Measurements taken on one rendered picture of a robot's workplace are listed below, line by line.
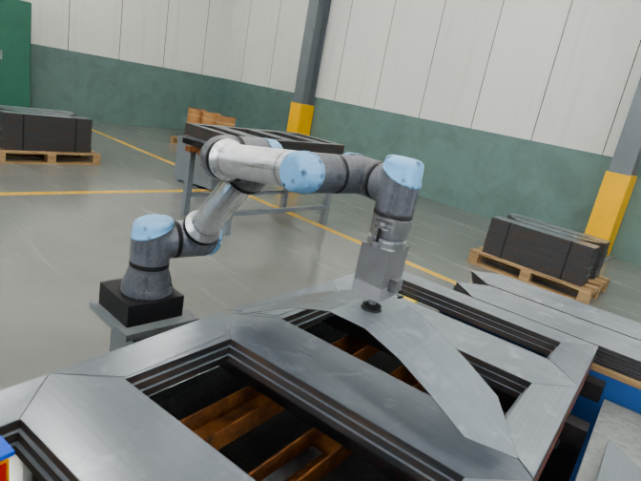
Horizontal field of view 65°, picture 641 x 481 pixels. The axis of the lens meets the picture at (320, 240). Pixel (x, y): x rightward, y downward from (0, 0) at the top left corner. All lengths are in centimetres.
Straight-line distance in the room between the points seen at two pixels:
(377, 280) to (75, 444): 56
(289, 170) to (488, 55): 793
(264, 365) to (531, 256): 447
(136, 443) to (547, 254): 479
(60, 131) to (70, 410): 622
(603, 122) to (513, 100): 131
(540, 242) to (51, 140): 566
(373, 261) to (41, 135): 624
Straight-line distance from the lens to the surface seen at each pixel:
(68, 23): 1132
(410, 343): 98
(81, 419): 93
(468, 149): 867
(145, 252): 154
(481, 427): 97
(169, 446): 88
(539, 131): 826
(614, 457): 135
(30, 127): 692
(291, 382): 108
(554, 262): 533
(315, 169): 89
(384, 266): 94
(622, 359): 177
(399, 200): 92
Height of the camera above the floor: 142
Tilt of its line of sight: 16 degrees down
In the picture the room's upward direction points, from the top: 11 degrees clockwise
